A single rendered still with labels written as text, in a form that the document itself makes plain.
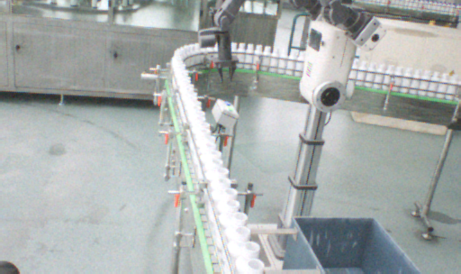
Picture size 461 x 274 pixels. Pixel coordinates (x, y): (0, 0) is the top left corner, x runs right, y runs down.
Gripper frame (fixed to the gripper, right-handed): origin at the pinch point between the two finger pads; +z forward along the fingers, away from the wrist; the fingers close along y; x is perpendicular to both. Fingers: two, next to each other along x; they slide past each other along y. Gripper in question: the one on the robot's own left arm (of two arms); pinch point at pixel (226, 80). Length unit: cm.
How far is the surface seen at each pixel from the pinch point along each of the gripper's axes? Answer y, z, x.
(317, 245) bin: 20, 48, -51
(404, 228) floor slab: 143, 156, 77
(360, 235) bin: 37, 46, -51
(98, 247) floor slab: -71, 117, 61
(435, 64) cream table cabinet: 291, 102, 274
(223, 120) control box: -0.9, 20.0, 5.6
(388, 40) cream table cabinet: 242, 73, 293
